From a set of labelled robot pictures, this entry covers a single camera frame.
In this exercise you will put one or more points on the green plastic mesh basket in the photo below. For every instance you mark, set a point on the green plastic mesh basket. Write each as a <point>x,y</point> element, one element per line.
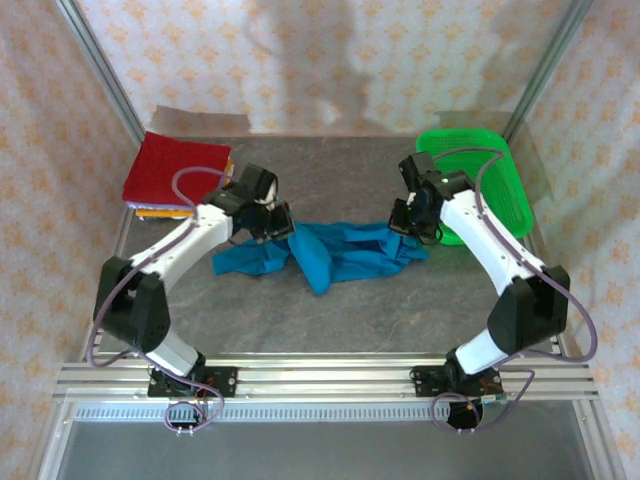
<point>505,195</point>

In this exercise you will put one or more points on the blue t-shirt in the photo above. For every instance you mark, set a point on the blue t-shirt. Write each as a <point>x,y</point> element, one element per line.
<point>350,255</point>

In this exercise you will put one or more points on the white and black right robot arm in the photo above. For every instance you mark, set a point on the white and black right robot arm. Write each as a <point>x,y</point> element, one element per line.
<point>480,235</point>

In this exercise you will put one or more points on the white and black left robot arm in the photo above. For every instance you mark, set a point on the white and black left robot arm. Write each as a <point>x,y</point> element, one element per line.
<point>175,245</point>

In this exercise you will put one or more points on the folded red t-shirt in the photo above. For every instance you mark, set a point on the folded red t-shirt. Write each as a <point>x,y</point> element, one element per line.
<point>160,165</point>

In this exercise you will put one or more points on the orange patterned white curtain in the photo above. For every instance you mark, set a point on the orange patterned white curtain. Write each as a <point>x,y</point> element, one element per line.
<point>350,60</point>
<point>600,200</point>
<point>40,200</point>

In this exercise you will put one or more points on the small green circuit board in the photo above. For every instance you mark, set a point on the small green circuit board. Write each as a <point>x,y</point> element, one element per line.
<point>495,398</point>

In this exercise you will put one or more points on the grey metal panel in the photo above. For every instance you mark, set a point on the grey metal panel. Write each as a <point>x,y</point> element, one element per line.
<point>325,450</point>

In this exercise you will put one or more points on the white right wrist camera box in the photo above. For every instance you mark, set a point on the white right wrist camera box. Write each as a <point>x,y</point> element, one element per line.
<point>411,198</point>

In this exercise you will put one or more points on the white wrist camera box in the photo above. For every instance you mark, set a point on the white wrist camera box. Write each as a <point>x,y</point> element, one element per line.
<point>411,198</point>
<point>270,195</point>

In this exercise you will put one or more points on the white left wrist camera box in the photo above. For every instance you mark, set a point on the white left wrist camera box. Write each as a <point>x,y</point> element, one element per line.
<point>270,195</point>

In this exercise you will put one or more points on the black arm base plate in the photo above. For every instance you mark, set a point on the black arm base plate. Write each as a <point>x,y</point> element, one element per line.
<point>422,380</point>
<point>225,380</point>

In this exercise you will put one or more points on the aluminium mounting rail beam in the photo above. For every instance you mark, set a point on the aluminium mounting rail beam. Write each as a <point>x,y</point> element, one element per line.
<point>325,375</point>

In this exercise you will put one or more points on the aluminium frame post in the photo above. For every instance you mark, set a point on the aluminium frame post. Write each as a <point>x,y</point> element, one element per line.
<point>100,70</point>
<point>540,75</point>

